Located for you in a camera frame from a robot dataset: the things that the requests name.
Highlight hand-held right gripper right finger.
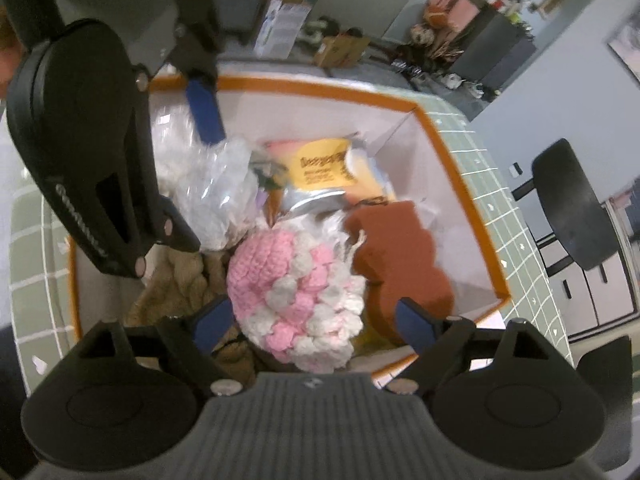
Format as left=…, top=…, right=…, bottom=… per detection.
left=387, top=297, right=566, bottom=393

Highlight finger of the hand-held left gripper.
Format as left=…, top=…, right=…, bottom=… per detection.
left=167, top=0, right=226, bottom=144
left=37, top=170, right=202, bottom=279

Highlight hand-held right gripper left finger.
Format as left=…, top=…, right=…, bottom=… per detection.
left=60, top=296, right=244, bottom=395

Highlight brown fuzzy plush cloth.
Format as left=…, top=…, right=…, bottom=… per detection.
left=122, top=247, right=261, bottom=377

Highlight brown bear-shaped felt pad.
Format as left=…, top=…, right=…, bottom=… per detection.
left=345, top=200, right=456, bottom=342

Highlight pink and white crochet hat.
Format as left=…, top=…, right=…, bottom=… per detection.
left=226, top=227, right=369, bottom=374

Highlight yellow snack packet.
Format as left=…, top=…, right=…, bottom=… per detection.
left=277, top=135, right=362, bottom=218

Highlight orange cardboard box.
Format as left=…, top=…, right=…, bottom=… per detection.
left=67, top=72, right=514, bottom=391

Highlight white and blue carton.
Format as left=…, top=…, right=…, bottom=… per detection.
left=252, top=0, right=311, bottom=59

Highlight brown cardboard carton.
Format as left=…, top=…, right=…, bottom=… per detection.
left=315, top=32, right=371, bottom=69

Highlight white drawer cabinet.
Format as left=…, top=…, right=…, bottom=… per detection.
left=534, top=185, right=640, bottom=342

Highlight white sneakers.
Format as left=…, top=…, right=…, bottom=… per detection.
left=442, top=72, right=501, bottom=101

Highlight pink bag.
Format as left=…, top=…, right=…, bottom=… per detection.
left=425, top=0, right=482, bottom=32

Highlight black storage cabinet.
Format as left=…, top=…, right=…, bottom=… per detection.
left=452, top=7, right=539, bottom=92

